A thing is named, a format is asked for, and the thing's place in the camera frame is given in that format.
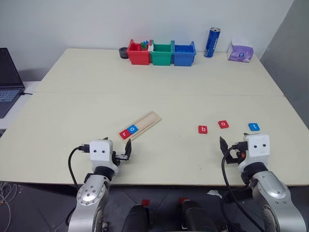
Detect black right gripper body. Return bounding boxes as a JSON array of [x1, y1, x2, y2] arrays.
[[226, 147, 245, 165]]

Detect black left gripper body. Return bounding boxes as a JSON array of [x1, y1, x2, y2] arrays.
[[111, 150, 128, 167]]

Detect wooden letter tray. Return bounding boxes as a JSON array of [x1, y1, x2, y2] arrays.
[[119, 111, 162, 141]]

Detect red letter r tile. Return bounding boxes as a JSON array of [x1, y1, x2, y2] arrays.
[[119, 129, 132, 141]]

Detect blue letter o tile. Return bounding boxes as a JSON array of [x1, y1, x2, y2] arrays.
[[126, 124, 140, 135]]

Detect dark rounded shape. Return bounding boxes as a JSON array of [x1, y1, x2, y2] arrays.
[[123, 204, 151, 232], [181, 199, 218, 232]]

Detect purple tissue pack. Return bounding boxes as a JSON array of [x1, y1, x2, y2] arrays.
[[226, 38, 254, 63]]

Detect black round container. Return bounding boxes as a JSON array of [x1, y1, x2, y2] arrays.
[[118, 47, 130, 59]]

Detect red plastic bin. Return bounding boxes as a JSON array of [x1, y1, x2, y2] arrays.
[[127, 39, 151, 66]]

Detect green plastic bin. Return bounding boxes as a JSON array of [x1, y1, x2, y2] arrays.
[[149, 40, 175, 66]]

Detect blue drink can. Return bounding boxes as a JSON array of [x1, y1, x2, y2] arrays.
[[204, 27, 222, 58]]

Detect blue plastic bin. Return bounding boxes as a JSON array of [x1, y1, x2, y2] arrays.
[[173, 41, 197, 67]]

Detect dark laptop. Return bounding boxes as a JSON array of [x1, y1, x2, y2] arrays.
[[0, 47, 26, 119]]

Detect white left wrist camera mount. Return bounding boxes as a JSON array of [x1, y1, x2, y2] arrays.
[[88, 139, 119, 174]]

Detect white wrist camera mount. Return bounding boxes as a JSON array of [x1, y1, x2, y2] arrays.
[[88, 139, 119, 174], [242, 133, 270, 165]]

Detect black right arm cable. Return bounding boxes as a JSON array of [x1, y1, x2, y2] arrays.
[[221, 141, 268, 232]]

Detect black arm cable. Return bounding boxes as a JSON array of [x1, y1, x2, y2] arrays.
[[68, 144, 90, 192], [221, 141, 268, 232]]

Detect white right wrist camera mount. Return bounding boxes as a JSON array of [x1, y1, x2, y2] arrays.
[[242, 133, 270, 165]]

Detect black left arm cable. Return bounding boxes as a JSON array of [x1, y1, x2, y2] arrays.
[[68, 144, 90, 192]]

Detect white floor cables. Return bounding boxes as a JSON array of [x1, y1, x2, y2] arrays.
[[0, 182, 19, 232]]

